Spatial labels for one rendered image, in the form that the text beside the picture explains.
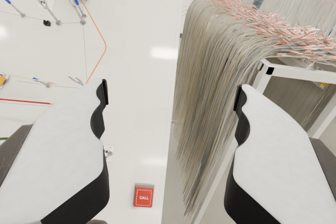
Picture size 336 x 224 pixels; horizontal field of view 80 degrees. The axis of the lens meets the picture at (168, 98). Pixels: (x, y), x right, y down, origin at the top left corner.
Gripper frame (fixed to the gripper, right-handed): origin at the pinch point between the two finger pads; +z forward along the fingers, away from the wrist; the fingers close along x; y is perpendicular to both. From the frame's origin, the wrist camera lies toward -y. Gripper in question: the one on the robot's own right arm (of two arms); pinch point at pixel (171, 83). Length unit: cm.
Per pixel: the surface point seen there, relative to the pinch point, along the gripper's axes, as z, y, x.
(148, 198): 22, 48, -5
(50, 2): 58, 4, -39
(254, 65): 54, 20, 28
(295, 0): 343, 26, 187
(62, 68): 45, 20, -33
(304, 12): 314, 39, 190
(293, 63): 60, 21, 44
